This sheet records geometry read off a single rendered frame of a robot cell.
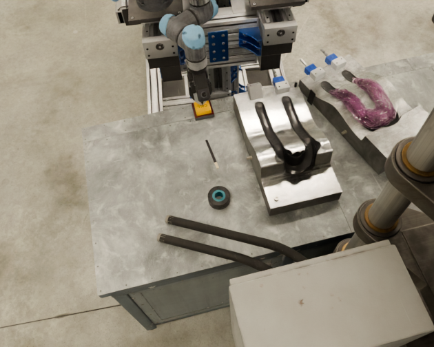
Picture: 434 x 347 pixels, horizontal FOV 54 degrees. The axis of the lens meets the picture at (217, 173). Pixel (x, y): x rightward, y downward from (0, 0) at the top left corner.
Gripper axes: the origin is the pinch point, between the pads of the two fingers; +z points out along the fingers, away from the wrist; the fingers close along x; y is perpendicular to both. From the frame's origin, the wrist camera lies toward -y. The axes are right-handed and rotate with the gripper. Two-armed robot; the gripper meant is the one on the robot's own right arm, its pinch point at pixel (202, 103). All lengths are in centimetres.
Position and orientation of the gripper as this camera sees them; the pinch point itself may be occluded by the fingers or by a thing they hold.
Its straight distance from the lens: 172.7
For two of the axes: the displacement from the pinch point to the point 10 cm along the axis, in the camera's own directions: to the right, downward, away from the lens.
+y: -2.4, -8.4, 5.0
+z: 0.4, 5.0, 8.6
